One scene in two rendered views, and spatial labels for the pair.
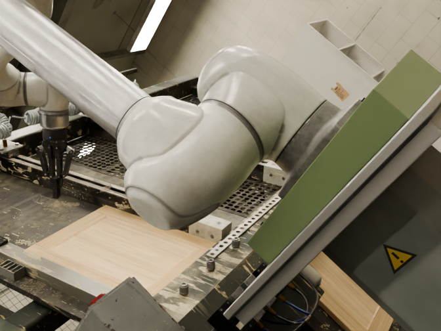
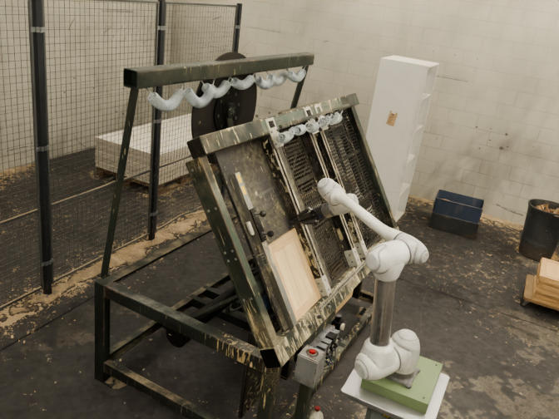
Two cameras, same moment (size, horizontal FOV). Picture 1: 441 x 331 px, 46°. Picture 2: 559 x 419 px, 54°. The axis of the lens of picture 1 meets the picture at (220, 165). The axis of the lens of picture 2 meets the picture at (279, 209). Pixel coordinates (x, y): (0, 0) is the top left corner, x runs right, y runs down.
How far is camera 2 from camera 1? 2.61 m
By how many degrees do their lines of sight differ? 35
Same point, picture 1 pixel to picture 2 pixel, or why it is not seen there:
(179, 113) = (392, 358)
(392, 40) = (446, 103)
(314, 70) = (397, 91)
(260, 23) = not seen: outside the picture
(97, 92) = (383, 333)
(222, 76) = (407, 350)
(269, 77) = (413, 359)
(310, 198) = (388, 394)
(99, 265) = (286, 280)
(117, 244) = (294, 268)
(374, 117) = (421, 406)
